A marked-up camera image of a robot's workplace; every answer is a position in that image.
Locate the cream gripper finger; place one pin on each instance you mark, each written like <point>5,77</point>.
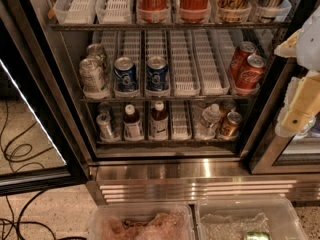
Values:
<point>302,102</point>
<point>287,49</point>

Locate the blue pepsi can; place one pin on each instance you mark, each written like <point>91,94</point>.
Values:
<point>157,70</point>
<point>125,73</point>

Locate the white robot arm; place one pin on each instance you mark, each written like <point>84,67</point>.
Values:
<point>307,56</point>

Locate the red coke can rear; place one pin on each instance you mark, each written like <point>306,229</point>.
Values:
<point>242,51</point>

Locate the red coke can front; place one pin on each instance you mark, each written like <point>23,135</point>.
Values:
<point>251,71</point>

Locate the gold can rear bottom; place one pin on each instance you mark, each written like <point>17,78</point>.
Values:
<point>227,106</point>

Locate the gold can front bottom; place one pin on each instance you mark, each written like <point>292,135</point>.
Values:
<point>230,123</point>

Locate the steel fridge cabinet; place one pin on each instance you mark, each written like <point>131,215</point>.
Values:
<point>198,46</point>

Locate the green can in bin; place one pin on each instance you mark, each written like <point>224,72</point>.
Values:
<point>256,236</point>

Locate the slim silver can rear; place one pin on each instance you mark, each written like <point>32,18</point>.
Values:
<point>105,107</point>

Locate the slim silver can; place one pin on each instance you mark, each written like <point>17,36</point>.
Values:
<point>106,128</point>
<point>105,107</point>

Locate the silver can rear left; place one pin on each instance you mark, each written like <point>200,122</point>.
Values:
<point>97,51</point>

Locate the silver can front left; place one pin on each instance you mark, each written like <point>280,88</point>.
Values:
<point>92,75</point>

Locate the slim silver can front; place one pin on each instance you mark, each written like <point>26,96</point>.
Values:
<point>106,128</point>

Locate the open glass fridge door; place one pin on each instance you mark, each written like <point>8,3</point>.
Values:
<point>41,147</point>

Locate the clear water bottle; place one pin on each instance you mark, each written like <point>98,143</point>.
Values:
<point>209,120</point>

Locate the clear plastic bin right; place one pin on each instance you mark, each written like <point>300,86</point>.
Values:
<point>230,218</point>

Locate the clear plastic bin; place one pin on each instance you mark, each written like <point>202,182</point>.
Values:
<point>142,221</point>
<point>230,218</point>

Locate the brown bottle right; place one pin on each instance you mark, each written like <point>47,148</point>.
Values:
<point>159,122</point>

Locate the brown bottle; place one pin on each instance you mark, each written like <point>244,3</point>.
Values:
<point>159,122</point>
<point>133,123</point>

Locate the brown bottle left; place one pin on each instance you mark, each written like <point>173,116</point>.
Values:
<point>133,123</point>

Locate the clear plastic bin left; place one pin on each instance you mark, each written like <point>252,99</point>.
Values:
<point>142,221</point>

